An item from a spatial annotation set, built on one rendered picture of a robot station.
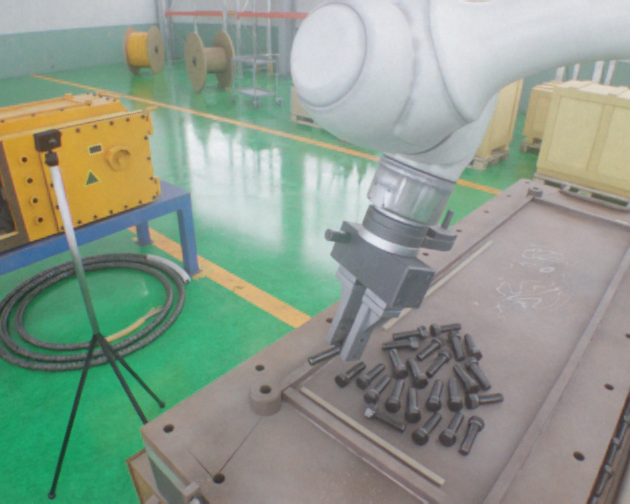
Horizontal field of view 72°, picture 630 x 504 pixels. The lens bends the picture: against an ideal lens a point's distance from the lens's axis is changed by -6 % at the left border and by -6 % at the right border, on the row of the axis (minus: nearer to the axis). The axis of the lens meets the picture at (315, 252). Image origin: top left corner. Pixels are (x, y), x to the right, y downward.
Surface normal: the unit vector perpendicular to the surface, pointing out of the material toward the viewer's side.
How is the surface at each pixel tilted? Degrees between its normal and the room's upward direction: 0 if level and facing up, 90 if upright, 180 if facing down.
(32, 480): 0
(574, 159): 90
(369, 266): 68
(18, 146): 90
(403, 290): 90
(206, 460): 0
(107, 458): 0
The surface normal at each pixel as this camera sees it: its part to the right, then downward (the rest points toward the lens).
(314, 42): -0.68, 0.09
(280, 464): 0.02, -0.87
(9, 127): 0.75, 0.33
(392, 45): 0.37, 0.13
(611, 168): -0.66, 0.36
